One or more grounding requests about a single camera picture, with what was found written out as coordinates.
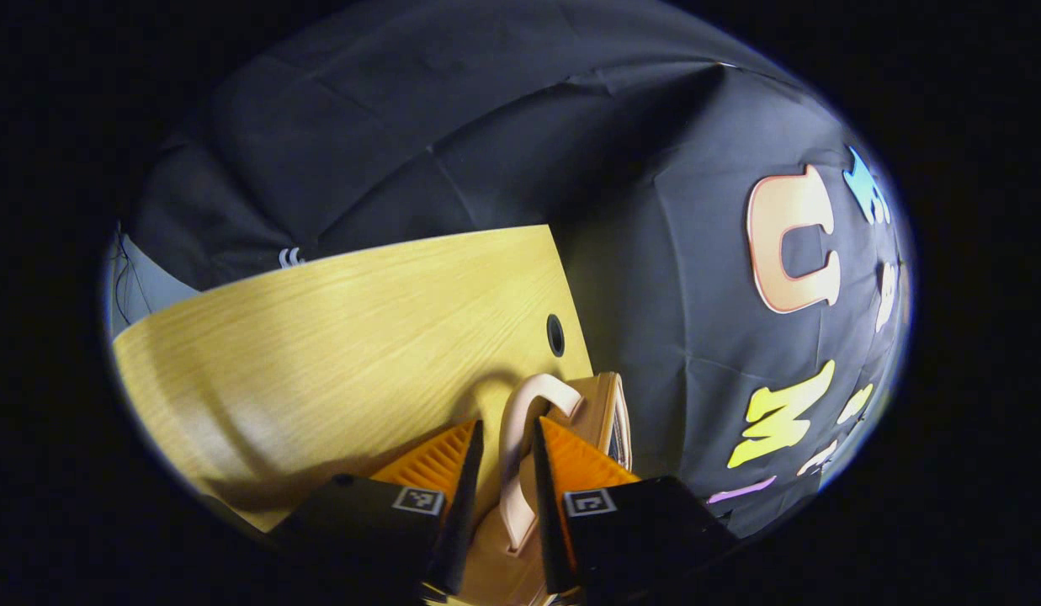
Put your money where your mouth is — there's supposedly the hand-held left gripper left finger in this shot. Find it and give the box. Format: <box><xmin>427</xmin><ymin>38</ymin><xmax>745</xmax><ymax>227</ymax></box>
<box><xmin>268</xmin><ymin>418</ymin><xmax>486</xmax><ymax>600</ymax></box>

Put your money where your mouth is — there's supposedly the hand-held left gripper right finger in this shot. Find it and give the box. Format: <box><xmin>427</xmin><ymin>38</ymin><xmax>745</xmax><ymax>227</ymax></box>
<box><xmin>531</xmin><ymin>416</ymin><xmax>738</xmax><ymax>597</ymax></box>

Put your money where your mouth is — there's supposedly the beige pink small suitcase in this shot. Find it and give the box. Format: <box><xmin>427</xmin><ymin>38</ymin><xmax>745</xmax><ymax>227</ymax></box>
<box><xmin>449</xmin><ymin>371</ymin><xmax>635</xmax><ymax>606</ymax></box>

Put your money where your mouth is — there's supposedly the black backdrop cloth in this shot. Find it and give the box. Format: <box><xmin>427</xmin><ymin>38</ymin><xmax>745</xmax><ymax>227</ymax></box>
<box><xmin>120</xmin><ymin>0</ymin><xmax>912</xmax><ymax>540</ymax></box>

